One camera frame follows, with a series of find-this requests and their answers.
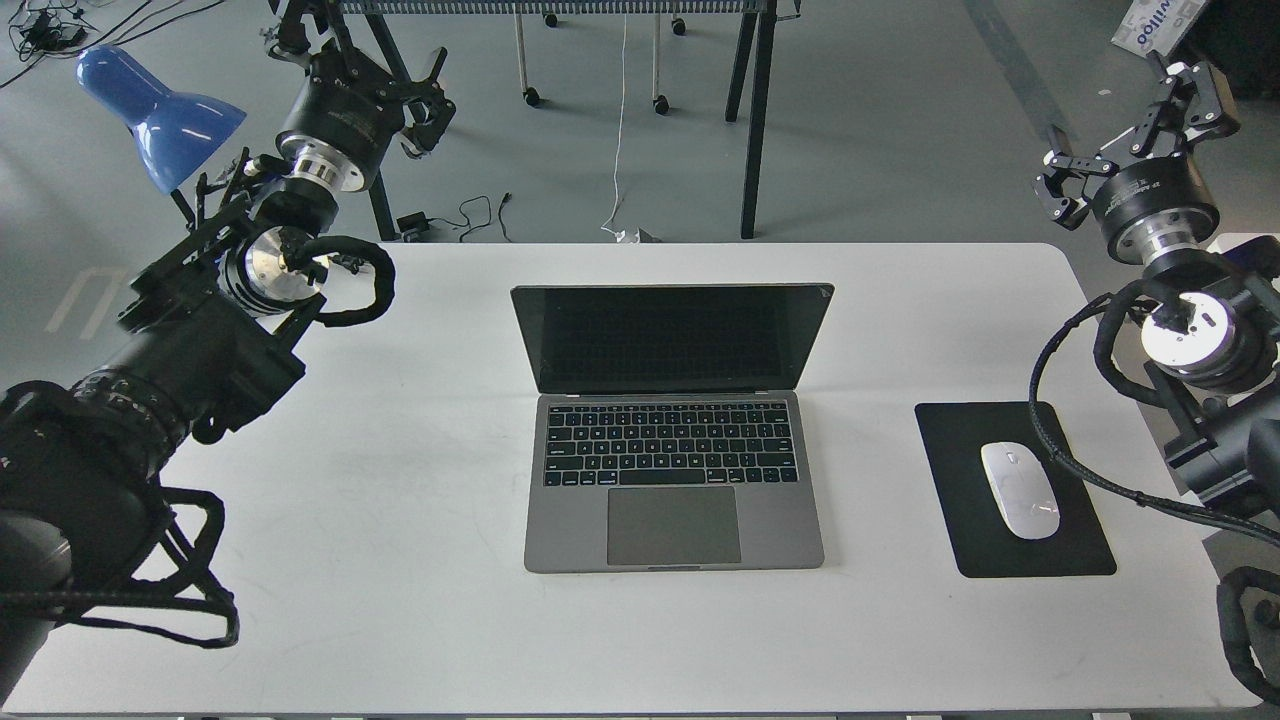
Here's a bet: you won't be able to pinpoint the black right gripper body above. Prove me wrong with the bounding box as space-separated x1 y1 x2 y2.
1091 152 1220 265

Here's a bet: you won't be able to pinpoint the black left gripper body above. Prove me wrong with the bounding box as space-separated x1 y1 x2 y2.
276 50 404 192

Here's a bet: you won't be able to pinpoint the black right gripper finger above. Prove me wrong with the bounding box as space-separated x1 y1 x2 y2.
1033 126 1119 231
1128 51 1242 159

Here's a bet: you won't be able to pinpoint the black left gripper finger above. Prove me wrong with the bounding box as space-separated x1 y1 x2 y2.
396 47 456 159
264 1 346 73

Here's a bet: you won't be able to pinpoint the grey laptop notebook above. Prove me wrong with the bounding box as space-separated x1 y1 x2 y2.
511 283 835 574

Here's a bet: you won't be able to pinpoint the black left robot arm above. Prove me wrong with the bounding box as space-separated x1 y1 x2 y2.
1 1 456 696

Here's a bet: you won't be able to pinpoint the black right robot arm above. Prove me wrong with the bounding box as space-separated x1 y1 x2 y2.
1027 51 1279 544

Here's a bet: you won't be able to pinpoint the white cardboard box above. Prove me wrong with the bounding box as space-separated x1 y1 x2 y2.
1110 0 1210 56

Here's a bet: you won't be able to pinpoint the wheeled cart legs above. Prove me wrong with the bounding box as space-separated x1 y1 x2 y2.
507 1 692 117

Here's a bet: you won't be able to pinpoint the blue desk lamp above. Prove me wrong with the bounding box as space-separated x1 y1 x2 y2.
76 45 247 197

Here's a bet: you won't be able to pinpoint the white computer mouse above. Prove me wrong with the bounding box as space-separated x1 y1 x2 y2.
980 441 1061 541

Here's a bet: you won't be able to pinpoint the black mouse pad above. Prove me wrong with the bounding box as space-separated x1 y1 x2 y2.
914 401 1117 578

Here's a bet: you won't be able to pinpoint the black power adapter with cable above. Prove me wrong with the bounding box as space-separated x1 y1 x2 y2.
396 193 513 243

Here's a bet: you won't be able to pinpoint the white hanging cable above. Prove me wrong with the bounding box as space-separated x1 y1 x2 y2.
600 12 663 246

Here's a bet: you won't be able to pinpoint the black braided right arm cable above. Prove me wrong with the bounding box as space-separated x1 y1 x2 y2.
1028 290 1280 550

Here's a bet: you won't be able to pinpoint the black cable bundle on floor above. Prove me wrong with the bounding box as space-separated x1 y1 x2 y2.
0 0 227 91

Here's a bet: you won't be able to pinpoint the black background table frame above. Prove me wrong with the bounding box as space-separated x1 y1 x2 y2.
337 1 783 240

